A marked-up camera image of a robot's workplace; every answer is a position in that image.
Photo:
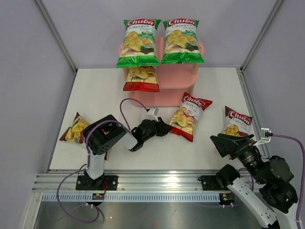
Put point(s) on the green Chuba chips bag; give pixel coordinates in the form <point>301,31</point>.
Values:
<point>180,42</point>
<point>139,46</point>

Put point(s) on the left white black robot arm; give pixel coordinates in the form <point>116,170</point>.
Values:
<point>102,135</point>

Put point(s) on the red Chuba chips bag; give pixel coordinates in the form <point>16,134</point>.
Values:
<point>185,120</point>
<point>143,79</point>

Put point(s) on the brown chuba chips bag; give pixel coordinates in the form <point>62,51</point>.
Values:
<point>236,124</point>
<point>75,133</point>

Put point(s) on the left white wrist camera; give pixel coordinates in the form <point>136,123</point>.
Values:
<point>152,113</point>

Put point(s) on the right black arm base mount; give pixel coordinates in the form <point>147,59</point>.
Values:
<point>210,183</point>

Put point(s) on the pink three-tier wooden shelf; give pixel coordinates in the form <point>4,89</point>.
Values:
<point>174,80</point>

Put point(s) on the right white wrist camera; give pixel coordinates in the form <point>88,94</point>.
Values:
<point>265,136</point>

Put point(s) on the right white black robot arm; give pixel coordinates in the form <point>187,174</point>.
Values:
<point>279,208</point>

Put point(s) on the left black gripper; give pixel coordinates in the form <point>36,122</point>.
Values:
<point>164,128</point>

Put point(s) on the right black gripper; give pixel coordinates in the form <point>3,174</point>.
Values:
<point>225,146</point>

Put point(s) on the white slotted cable duct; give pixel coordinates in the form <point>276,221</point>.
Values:
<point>132,197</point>

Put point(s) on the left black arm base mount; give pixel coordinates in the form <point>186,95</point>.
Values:
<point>85,183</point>

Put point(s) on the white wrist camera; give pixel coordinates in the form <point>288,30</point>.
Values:
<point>265,136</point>
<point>152,113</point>

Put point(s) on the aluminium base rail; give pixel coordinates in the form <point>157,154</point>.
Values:
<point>135,181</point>

